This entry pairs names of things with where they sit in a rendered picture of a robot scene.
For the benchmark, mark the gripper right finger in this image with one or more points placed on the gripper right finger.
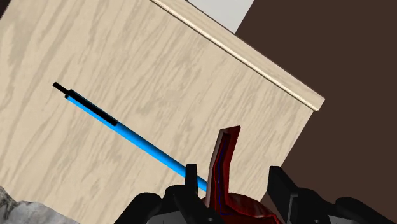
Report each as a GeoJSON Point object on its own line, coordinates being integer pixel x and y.
{"type": "Point", "coordinates": [283, 192]}

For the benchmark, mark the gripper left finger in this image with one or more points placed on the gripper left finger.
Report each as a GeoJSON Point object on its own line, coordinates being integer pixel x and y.
{"type": "Point", "coordinates": [190, 186]}

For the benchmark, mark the dark red ladle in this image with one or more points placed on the dark red ladle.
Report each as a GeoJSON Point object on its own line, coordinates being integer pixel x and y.
{"type": "Point", "coordinates": [220, 173]}

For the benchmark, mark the blue pen with black clip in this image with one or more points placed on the blue pen with black clip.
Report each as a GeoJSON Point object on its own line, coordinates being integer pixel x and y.
{"type": "Point", "coordinates": [136, 139]}

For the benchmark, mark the light wood table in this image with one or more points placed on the light wood table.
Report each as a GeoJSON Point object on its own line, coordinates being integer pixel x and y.
{"type": "Point", "coordinates": [161, 71]}

